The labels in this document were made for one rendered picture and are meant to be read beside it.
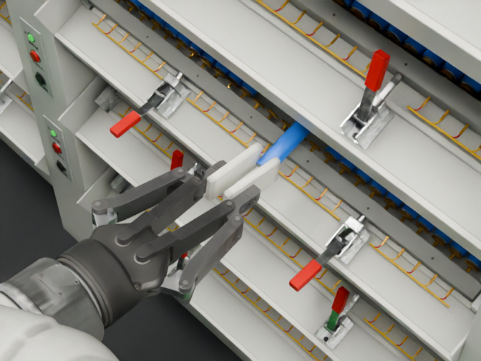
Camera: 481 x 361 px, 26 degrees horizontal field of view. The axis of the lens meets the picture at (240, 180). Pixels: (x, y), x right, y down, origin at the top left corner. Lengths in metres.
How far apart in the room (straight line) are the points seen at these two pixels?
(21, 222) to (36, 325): 1.06
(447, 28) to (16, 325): 0.35
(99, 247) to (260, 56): 0.23
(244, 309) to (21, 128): 0.47
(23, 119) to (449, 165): 0.92
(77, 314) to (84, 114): 0.57
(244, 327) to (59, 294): 0.61
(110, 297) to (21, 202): 0.90
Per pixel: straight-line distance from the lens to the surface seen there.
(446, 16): 0.74
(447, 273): 1.02
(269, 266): 1.26
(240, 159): 1.00
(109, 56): 1.22
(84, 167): 1.48
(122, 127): 1.13
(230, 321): 1.45
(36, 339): 0.68
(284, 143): 1.02
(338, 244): 1.04
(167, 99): 1.15
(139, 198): 0.97
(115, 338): 1.62
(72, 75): 1.34
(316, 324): 1.23
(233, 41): 0.97
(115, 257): 0.89
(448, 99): 0.88
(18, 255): 1.71
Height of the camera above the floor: 1.43
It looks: 54 degrees down
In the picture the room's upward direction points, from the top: straight up
